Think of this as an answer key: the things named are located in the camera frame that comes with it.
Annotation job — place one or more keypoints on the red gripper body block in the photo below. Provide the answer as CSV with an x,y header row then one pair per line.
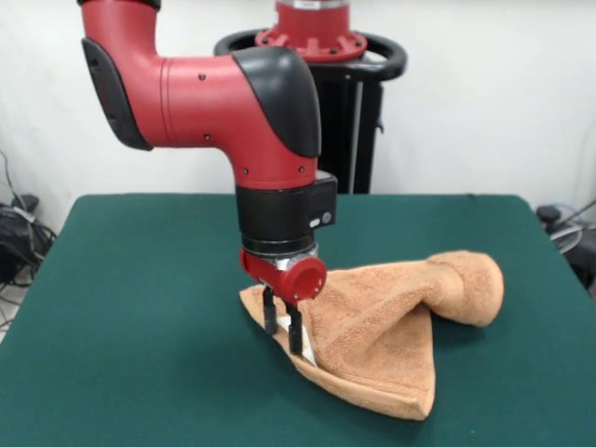
x,y
298,279

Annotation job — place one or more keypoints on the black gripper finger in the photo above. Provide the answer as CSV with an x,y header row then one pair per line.
x,y
269,312
294,330

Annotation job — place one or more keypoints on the tan terry towel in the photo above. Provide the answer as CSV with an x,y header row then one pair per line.
x,y
396,335

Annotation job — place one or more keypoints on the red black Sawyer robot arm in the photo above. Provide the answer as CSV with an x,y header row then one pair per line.
x,y
209,102

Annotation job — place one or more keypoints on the red robot base flange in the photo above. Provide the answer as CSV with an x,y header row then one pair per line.
x,y
312,28

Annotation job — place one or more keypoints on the dark green table cloth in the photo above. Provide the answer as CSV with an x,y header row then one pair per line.
x,y
139,349

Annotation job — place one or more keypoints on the small black device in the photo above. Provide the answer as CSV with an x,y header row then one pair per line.
x,y
29,201
548,213

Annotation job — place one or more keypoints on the black floor object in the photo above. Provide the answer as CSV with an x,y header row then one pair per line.
x,y
584,265

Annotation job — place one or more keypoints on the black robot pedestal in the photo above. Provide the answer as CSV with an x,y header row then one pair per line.
x,y
354,139

